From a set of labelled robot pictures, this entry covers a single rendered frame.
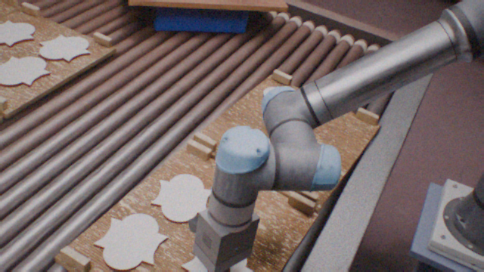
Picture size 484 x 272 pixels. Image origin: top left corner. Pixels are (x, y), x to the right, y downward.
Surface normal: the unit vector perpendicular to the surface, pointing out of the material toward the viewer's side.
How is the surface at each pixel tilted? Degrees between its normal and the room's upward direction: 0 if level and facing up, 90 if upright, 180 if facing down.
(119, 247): 0
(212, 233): 90
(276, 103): 41
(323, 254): 0
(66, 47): 0
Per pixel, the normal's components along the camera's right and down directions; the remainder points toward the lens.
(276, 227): 0.15, -0.77
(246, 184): 0.14, 0.63
